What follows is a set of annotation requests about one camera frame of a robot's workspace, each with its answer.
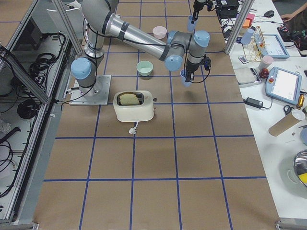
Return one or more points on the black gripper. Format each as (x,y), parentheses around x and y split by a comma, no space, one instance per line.
(191,66)

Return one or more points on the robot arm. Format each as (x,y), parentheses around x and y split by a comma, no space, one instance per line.
(198,6)
(181,48)

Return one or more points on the pink bowl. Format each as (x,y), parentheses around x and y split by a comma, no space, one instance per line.
(159,32)

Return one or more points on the mint green bowl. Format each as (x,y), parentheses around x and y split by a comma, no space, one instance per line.
(144,68)

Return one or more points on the light blue cup on rack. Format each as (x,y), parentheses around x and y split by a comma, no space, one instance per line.
(247,37)

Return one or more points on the black electronics box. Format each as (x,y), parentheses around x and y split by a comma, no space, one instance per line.
(227,9)

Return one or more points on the grey kitchen scale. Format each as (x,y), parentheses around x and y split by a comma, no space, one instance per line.
(247,77)

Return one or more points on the orange sticky notes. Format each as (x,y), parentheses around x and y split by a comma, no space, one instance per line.
(248,21)

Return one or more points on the red apple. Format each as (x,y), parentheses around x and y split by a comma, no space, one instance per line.
(264,73)

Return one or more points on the pink cup on table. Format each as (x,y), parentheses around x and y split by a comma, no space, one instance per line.
(265,62)

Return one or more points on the cream white toaster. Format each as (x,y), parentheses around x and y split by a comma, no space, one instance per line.
(135,113)

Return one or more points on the far teach pendant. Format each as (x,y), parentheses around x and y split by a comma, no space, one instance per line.
(270,45)

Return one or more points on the teach pendant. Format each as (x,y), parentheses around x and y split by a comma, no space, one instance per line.
(283,85)
(270,45)

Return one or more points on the bread slice in toaster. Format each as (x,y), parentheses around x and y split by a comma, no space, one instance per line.
(129,99)

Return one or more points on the black power adapter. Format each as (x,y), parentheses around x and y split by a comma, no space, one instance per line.
(253,102)

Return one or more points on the black computer mouse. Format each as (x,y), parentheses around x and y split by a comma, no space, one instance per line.
(269,14)

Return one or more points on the near teach pendant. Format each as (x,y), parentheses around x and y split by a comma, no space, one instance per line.
(283,85)

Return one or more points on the person hand at desk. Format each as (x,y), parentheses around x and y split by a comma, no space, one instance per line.
(287,17)

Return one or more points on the black scissors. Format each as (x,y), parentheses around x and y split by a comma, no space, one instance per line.
(288,109)

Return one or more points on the cardboard tube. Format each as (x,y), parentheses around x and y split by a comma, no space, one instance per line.
(287,122)

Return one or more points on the brass cylinder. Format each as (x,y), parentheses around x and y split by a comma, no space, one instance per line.
(300,101)

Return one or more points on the steel mixing bowl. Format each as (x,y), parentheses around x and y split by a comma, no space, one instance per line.
(300,166)

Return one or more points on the gold wire rack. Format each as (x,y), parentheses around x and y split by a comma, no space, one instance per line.
(253,51)

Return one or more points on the aluminium frame post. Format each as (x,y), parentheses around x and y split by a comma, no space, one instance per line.
(244,11)

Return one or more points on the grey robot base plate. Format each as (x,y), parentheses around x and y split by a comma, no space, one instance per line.
(97,96)

